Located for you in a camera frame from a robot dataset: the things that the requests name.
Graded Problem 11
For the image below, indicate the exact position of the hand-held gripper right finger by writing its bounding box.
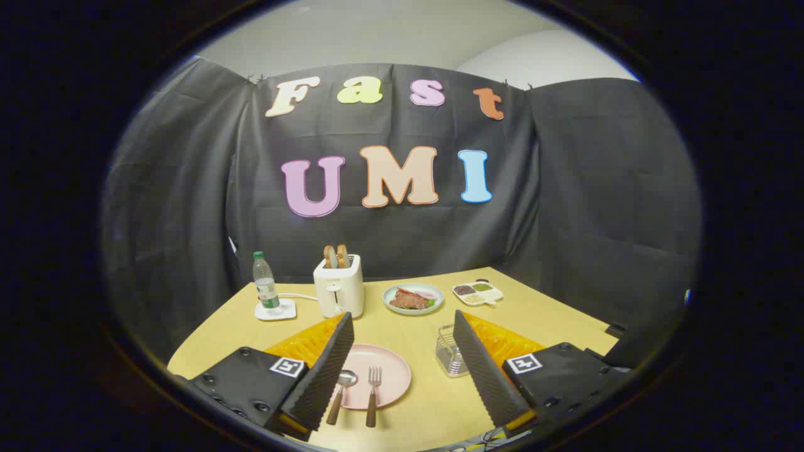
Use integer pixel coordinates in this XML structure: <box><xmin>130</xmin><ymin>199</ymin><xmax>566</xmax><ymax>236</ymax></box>
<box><xmin>453</xmin><ymin>309</ymin><xmax>619</xmax><ymax>439</ymax></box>

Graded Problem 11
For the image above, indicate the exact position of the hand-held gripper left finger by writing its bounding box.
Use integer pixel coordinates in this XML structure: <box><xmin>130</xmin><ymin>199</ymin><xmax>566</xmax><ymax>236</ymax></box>
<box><xmin>188</xmin><ymin>312</ymin><xmax>355</xmax><ymax>442</ymax></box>

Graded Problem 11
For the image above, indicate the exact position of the pink plate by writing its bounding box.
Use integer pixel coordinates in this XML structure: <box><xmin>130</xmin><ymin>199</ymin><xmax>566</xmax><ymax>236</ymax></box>
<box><xmin>336</xmin><ymin>343</ymin><xmax>412</xmax><ymax>411</ymax></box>

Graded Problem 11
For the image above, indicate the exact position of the white divided condiment dish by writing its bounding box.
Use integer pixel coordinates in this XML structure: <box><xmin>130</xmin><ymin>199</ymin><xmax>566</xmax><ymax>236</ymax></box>
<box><xmin>452</xmin><ymin>281</ymin><xmax>504</xmax><ymax>307</ymax></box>

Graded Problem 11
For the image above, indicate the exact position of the white square coaster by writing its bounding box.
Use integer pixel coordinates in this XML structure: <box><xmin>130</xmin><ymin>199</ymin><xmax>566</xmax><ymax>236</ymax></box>
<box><xmin>254</xmin><ymin>298</ymin><xmax>297</xmax><ymax>321</ymax></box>

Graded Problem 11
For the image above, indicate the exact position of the white toaster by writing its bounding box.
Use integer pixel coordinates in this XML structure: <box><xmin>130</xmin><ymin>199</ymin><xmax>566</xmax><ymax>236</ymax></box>
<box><xmin>313</xmin><ymin>254</ymin><xmax>366</xmax><ymax>319</ymax></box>

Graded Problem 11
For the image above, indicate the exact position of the plate of meat and vegetables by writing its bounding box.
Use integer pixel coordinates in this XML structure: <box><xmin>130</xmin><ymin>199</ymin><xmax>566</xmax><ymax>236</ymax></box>
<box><xmin>383</xmin><ymin>283</ymin><xmax>444</xmax><ymax>316</ymax></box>

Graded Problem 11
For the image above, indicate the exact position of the clear plastic water bottle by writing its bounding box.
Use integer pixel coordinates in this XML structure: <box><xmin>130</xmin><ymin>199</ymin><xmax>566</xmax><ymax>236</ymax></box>
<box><xmin>253</xmin><ymin>251</ymin><xmax>281</xmax><ymax>310</ymax></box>

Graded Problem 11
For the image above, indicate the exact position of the black backdrop cloth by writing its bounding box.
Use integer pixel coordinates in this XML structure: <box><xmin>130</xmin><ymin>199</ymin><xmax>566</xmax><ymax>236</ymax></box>
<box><xmin>100</xmin><ymin>56</ymin><xmax>702</xmax><ymax>371</ymax></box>

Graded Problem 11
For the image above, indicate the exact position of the wooden-handled spoon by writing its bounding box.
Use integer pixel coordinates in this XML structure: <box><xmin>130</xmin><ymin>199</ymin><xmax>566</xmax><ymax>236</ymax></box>
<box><xmin>325</xmin><ymin>370</ymin><xmax>358</xmax><ymax>426</ymax></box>

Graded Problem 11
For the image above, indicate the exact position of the wooden-handled fork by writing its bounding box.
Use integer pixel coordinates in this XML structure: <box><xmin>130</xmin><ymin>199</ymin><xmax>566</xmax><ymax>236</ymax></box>
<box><xmin>366</xmin><ymin>367</ymin><xmax>383</xmax><ymax>428</ymax></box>

